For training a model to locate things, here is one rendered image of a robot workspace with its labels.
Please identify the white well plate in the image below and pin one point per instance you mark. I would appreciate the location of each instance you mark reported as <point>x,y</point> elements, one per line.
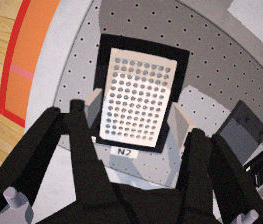
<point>130,94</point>

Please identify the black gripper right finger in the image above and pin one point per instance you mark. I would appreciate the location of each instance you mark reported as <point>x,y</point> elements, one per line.
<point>237,198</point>

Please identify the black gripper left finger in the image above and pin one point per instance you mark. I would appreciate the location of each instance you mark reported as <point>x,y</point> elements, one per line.
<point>23,170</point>

